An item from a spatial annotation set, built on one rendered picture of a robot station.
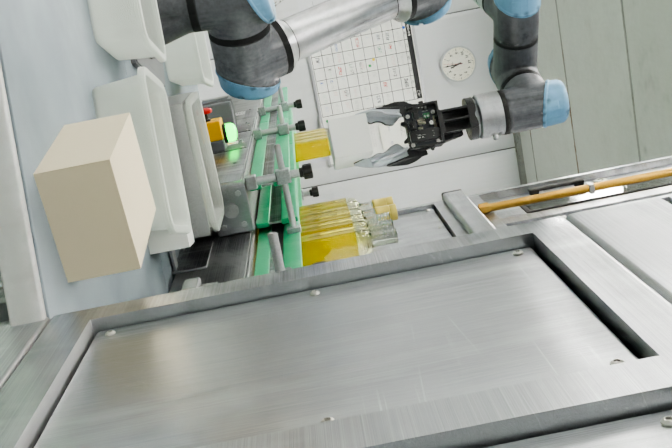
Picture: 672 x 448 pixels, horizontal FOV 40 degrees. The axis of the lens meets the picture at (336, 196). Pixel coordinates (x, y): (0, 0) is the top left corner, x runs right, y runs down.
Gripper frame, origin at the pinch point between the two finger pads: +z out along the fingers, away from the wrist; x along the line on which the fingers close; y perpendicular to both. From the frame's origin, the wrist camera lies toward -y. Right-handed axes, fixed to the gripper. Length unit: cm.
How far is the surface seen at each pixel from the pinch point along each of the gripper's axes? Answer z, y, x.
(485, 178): -128, -631, -13
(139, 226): 27, 58, 10
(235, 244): 24.2, -9.3, 12.8
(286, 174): 13.1, -13.1, 2.0
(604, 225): -17, 74, 19
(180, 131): 27.5, 8.7, -6.2
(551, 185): -53, -91, 12
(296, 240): 13.5, -11.1, 14.2
